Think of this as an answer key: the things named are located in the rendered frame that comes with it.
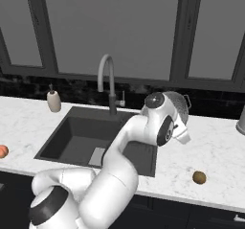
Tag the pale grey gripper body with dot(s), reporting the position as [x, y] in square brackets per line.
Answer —
[183, 135]

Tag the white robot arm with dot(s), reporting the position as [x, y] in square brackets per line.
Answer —
[118, 178]

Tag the brown kiwi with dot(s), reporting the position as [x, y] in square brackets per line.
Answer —
[199, 177]

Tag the grey arched sink faucet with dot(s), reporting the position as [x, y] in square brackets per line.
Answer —
[111, 79]

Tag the dark grey sink basin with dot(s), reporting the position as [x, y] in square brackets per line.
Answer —
[76, 137]

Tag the orange peach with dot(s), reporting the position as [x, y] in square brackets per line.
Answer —
[3, 151]

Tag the grey round container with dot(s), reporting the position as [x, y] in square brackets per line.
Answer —
[241, 122]

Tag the dark base cabinet run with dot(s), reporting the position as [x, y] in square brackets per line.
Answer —
[178, 213]

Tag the dark framed window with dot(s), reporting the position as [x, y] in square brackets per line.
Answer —
[111, 28]

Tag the beige soap dispenser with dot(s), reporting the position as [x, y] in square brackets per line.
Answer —
[54, 101]

